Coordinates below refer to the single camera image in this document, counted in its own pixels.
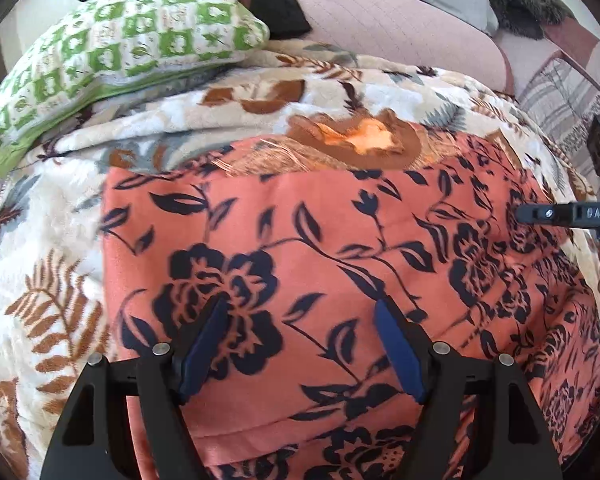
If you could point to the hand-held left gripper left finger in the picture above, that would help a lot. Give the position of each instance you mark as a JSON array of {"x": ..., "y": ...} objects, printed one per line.
[{"x": 205, "y": 345}]

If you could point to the cream leaf print blanket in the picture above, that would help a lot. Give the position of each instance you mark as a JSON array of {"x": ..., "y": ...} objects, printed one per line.
[{"x": 55, "y": 240}]

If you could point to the striped leaf print pillow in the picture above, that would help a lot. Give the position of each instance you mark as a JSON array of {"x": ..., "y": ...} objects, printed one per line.
[{"x": 555, "y": 95}]

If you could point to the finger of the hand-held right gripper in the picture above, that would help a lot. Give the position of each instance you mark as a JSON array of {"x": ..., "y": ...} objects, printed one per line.
[{"x": 545, "y": 214}]

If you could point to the green checked pillow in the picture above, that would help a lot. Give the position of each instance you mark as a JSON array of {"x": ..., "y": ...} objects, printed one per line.
[{"x": 120, "y": 35}]

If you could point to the orange floral cloth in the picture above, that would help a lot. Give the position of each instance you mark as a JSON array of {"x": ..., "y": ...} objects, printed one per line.
[{"x": 305, "y": 240}]

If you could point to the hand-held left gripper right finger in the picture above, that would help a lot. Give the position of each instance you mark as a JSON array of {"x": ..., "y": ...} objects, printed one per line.
[{"x": 395, "y": 350}]

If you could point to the dark furry cushion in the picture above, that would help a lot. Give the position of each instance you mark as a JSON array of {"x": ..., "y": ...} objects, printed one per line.
[{"x": 520, "y": 0}]

